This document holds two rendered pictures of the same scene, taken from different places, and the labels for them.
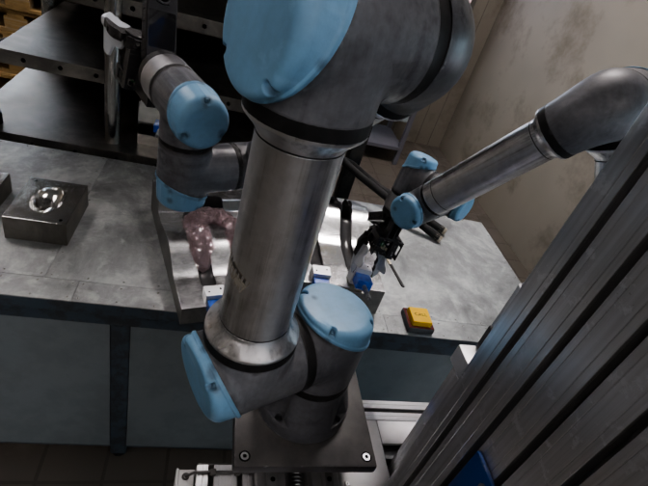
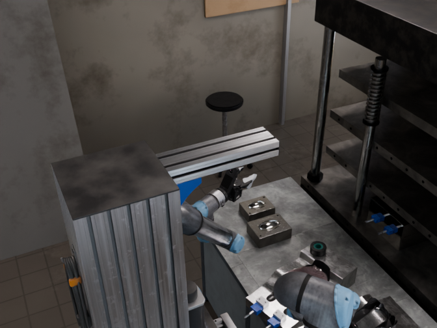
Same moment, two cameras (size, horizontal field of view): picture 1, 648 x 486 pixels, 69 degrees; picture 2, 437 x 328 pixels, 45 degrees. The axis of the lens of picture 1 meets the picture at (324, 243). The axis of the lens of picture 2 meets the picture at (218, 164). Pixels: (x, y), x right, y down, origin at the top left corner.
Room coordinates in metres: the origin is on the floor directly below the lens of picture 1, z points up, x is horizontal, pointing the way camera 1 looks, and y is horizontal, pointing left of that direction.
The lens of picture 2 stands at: (0.48, -1.43, 2.74)
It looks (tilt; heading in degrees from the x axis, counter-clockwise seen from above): 33 degrees down; 84
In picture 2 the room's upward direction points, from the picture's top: 1 degrees counter-clockwise
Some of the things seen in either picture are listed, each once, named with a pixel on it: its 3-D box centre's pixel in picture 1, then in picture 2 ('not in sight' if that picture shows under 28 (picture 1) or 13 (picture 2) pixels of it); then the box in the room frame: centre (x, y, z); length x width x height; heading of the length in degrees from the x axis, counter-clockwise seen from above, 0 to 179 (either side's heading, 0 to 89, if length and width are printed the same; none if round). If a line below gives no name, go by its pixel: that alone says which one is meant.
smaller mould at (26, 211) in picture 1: (48, 209); (268, 230); (0.98, 0.75, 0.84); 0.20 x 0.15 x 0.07; 17
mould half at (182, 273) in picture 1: (211, 241); (302, 286); (1.05, 0.31, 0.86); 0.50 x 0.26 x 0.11; 35
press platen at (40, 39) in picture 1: (177, 59); (437, 180); (1.95, 0.84, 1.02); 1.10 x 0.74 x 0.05; 107
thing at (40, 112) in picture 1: (171, 121); (421, 218); (1.90, 0.82, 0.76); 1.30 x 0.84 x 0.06; 107
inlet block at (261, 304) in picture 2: (218, 311); (255, 310); (0.80, 0.19, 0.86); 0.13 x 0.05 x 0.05; 35
